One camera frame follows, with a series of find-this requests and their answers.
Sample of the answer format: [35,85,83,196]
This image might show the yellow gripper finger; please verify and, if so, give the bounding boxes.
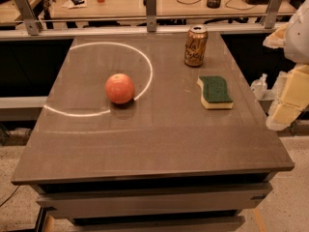
[266,64,309,131]
[263,23,288,49]

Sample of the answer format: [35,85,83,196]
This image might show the green and yellow sponge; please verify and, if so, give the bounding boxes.
[197,75,234,109]

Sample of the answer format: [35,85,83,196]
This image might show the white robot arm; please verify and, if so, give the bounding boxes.
[263,4,309,131]

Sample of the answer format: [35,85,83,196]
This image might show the red apple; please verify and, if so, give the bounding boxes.
[104,73,135,104]

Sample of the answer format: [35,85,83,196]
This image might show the clear plastic bottle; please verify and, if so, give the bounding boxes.
[250,73,267,100]

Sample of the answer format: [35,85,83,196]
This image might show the black mesh pen holder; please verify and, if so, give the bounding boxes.
[207,0,221,9]

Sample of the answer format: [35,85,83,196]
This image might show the gold soda can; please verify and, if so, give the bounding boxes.
[184,24,208,67]

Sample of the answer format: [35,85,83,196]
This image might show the grey table drawer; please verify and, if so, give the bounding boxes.
[38,183,272,219]

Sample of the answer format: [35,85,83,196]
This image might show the wooden desk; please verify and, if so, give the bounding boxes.
[49,0,267,21]

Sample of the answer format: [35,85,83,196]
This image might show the grey metal bracket right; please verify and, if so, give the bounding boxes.
[262,0,283,29]

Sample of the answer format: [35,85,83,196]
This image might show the grey metal bracket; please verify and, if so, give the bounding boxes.
[144,0,156,32]
[14,0,42,36]
[262,0,283,29]

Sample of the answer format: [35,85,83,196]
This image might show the grey metal bracket middle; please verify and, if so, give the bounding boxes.
[144,0,156,32]

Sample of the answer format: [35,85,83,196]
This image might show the grey metal bracket left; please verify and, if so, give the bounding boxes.
[14,0,42,36]

